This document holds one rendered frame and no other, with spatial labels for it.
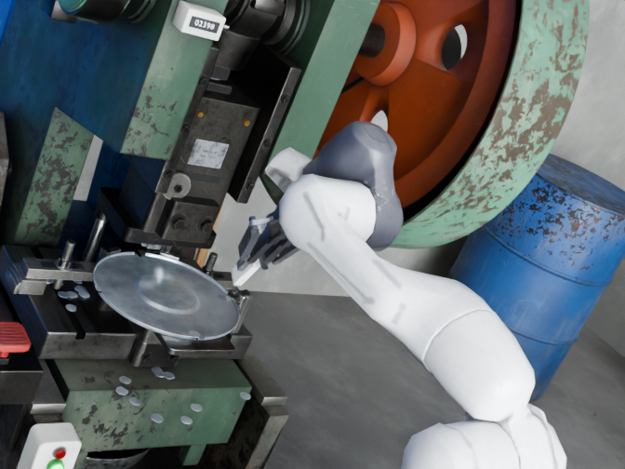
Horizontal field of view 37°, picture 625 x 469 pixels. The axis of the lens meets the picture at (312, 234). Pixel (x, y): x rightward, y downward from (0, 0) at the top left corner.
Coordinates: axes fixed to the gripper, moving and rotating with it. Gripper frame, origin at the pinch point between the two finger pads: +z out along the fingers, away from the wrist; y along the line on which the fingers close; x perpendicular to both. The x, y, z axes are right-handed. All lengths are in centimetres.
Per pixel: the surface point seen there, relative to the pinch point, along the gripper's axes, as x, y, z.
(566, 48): 24, 43, -46
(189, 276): 15.6, 6.2, 29.5
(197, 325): 0.1, 1.7, 21.3
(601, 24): 173, 227, 41
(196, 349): -6.6, -1.1, 17.9
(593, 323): 100, 316, 158
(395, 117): 33.7, 34.8, -10.4
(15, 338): -5.9, -32.5, 20.5
